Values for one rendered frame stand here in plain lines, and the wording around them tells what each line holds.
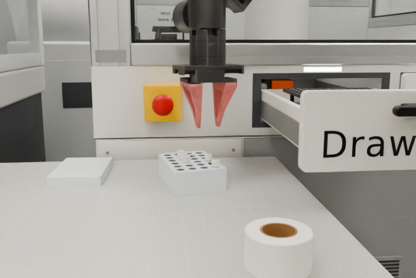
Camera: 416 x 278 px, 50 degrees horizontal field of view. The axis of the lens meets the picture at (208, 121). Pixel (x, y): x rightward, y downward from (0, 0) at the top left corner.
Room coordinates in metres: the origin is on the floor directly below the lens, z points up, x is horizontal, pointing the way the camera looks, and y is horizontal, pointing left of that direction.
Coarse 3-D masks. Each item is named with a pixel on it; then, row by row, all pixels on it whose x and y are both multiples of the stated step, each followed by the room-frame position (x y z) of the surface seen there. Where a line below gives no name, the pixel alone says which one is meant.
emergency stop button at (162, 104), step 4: (160, 96) 0.83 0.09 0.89; (164, 96) 0.83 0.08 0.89; (168, 96) 0.84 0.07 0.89; (156, 100) 0.83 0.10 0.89; (160, 100) 0.83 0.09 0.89; (164, 100) 0.83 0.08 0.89; (168, 100) 0.83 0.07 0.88; (172, 100) 0.84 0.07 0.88; (152, 104) 0.83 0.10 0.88; (156, 104) 0.83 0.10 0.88; (160, 104) 0.83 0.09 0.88; (164, 104) 0.83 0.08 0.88; (168, 104) 0.83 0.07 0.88; (172, 104) 0.83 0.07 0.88; (156, 108) 0.83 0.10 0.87; (160, 108) 0.83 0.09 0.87; (164, 108) 0.83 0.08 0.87; (168, 108) 0.83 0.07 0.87; (172, 108) 0.83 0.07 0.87; (156, 112) 0.83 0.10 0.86; (160, 112) 0.83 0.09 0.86; (164, 112) 0.83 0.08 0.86; (168, 112) 0.83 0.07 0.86
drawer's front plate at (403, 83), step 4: (404, 76) 0.93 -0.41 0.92; (408, 76) 0.93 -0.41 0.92; (412, 76) 0.93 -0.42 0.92; (404, 80) 0.93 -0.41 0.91; (408, 80) 0.93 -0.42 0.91; (412, 80) 0.93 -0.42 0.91; (404, 84) 0.93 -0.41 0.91; (408, 84) 0.93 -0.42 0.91; (412, 84) 0.93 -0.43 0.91; (404, 88) 0.93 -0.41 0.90; (408, 88) 0.93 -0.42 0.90; (412, 88) 0.93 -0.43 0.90
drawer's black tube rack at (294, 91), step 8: (296, 88) 0.91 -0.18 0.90; (304, 88) 0.91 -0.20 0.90; (312, 88) 0.91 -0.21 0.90; (320, 88) 0.91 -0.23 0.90; (328, 88) 0.91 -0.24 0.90; (336, 88) 0.91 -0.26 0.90; (344, 88) 0.91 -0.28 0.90; (352, 88) 0.92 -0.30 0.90; (360, 88) 0.91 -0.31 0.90; (368, 88) 0.91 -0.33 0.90; (296, 96) 0.81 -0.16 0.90
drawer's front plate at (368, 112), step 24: (312, 96) 0.58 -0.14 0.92; (336, 96) 0.59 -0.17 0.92; (360, 96) 0.59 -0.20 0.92; (384, 96) 0.59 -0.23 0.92; (408, 96) 0.60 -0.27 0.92; (312, 120) 0.58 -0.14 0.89; (336, 120) 0.59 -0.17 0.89; (360, 120) 0.59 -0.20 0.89; (384, 120) 0.59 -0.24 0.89; (408, 120) 0.60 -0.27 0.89; (312, 144) 0.58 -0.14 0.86; (336, 144) 0.59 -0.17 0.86; (360, 144) 0.59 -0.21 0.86; (384, 144) 0.59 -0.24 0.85; (408, 144) 0.60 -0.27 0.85; (312, 168) 0.58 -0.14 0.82; (336, 168) 0.59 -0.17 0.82; (360, 168) 0.59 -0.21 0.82; (384, 168) 0.59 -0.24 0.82; (408, 168) 0.60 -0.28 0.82
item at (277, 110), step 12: (264, 96) 0.90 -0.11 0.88; (276, 96) 0.82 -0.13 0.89; (288, 96) 0.94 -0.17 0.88; (264, 108) 0.89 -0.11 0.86; (276, 108) 0.80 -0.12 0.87; (288, 108) 0.72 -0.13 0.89; (264, 120) 0.89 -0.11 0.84; (276, 120) 0.79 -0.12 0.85; (288, 120) 0.71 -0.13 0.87; (288, 132) 0.71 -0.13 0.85
